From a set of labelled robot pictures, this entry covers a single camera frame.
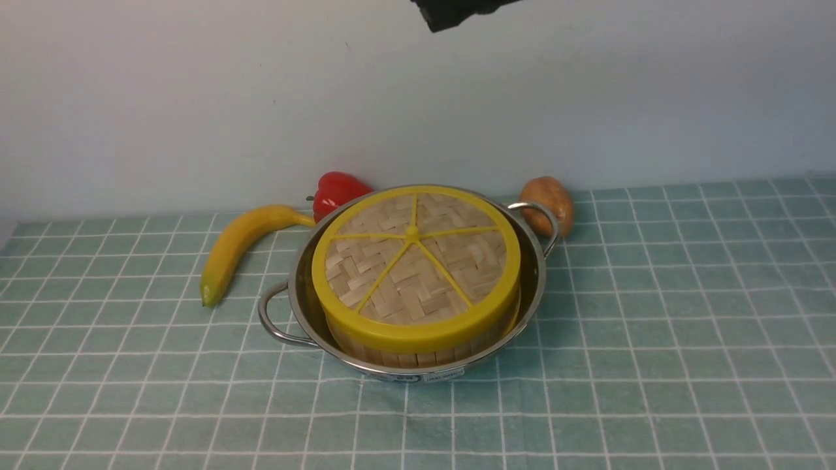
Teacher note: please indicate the yellow banana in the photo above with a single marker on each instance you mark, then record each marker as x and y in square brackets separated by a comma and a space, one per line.
[236, 239]

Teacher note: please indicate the stainless steel pot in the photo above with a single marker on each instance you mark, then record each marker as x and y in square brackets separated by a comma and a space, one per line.
[291, 313]

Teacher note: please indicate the green checkered tablecloth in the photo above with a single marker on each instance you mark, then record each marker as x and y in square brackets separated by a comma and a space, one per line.
[682, 327]

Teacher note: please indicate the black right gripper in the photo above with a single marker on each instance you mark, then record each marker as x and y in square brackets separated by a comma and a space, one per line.
[446, 14]

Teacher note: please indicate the woven bamboo steamer lid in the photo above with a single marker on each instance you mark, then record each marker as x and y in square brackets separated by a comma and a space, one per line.
[440, 246]

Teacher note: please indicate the bamboo steamer basket yellow rim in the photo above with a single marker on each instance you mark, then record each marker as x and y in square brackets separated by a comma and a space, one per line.
[417, 337]

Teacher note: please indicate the brown potato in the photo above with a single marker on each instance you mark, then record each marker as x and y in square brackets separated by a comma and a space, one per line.
[549, 192]

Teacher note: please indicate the red bell pepper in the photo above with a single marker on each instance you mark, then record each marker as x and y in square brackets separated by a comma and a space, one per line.
[334, 189]

